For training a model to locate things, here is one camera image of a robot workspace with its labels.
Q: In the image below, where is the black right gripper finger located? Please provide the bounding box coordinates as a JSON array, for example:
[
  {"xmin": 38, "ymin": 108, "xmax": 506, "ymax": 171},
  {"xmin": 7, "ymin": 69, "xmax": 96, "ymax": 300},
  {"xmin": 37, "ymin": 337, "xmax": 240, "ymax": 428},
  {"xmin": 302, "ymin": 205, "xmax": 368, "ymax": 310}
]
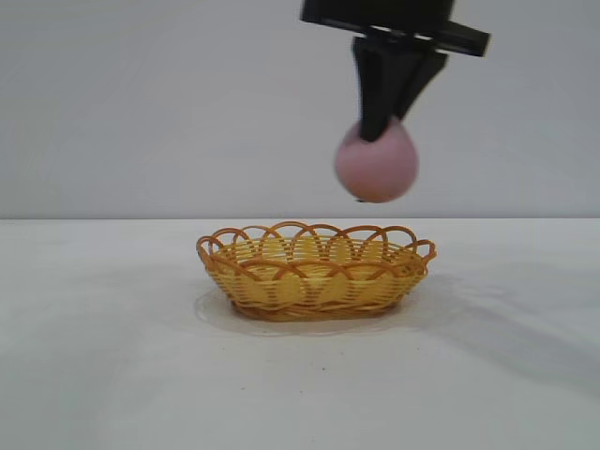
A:
[
  {"xmin": 395, "ymin": 48, "xmax": 450, "ymax": 122},
  {"xmin": 351, "ymin": 36, "xmax": 414, "ymax": 143}
]

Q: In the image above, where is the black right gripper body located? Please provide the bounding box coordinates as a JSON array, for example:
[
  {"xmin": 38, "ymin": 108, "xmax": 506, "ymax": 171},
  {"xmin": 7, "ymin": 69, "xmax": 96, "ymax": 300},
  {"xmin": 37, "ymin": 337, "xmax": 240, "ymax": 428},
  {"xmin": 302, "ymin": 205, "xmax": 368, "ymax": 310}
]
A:
[{"xmin": 299, "ymin": 0, "xmax": 492, "ymax": 58}]

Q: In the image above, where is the pink peach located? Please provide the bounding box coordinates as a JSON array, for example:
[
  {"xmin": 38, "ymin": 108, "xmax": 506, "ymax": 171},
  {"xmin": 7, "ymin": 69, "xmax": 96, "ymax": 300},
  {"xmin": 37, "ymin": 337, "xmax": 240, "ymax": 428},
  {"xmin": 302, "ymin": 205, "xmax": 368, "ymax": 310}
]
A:
[{"xmin": 334, "ymin": 115, "xmax": 419, "ymax": 204}]

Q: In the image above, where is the yellow woven wicker basket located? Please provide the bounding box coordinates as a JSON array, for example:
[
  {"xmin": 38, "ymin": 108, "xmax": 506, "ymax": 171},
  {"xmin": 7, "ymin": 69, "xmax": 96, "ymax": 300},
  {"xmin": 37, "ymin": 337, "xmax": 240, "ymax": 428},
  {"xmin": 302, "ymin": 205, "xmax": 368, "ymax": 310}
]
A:
[{"xmin": 195, "ymin": 220, "xmax": 439, "ymax": 323}]

